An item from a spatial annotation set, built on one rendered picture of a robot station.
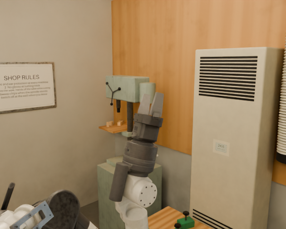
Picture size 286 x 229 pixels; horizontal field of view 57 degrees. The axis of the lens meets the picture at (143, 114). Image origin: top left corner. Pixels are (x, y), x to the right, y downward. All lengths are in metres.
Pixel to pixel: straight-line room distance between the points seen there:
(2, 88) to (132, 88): 1.19
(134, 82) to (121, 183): 1.66
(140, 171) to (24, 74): 2.21
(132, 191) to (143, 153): 0.10
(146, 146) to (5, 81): 2.17
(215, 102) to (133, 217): 1.32
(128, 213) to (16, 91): 2.15
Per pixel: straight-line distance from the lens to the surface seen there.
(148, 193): 0.70
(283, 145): 1.90
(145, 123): 0.67
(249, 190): 1.96
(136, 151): 0.68
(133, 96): 2.30
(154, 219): 2.18
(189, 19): 2.45
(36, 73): 2.81
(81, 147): 3.17
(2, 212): 0.72
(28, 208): 0.58
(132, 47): 2.97
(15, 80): 2.75
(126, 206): 0.79
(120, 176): 0.69
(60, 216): 0.75
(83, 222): 0.80
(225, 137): 1.93
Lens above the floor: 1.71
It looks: 11 degrees down
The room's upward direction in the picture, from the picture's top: straight up
